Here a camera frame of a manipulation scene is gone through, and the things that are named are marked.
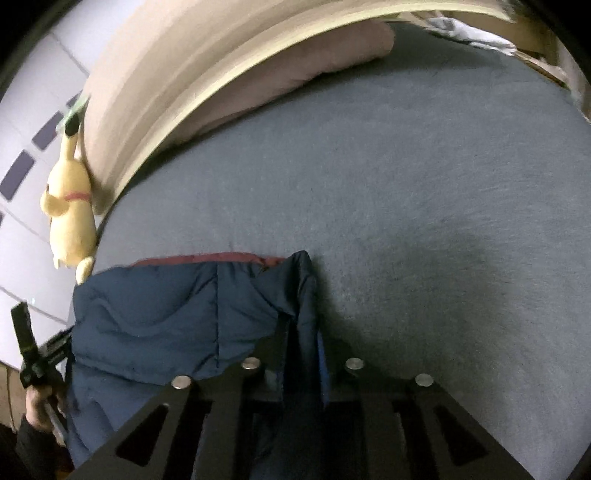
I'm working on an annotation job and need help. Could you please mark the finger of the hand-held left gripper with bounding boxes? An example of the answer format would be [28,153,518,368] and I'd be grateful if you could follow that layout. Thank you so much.
[39,329,75,367]

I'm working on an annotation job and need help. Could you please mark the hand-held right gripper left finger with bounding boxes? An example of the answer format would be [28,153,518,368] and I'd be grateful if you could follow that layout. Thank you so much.
[74,329,289,480]

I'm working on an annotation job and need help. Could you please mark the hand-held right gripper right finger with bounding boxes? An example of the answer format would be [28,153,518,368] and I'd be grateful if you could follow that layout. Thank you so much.
[318,335,537,480]

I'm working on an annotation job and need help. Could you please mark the navy padded jacket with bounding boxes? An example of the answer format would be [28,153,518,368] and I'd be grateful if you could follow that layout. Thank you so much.
[65,250,325,470]

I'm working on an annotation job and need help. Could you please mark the person's left forearm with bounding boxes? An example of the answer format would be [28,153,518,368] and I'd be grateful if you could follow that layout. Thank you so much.
[0,413,74,480]

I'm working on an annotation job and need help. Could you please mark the person's left hand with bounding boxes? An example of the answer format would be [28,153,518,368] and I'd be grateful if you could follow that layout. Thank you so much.
[24,384,66,435]

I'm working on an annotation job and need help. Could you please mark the yellow plush toy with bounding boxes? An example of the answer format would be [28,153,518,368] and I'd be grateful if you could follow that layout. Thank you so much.
[41,93,99,285]

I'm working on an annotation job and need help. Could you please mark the bed with blue sheet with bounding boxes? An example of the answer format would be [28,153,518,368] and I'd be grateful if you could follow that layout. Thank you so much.
[92,22,591,480]

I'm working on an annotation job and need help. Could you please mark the pink pillow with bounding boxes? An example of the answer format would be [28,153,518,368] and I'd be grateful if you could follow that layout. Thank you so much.
[174,21,396,145]

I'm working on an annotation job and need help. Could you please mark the white cloth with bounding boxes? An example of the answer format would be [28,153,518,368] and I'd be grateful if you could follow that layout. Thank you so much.
[424,15,519,57]

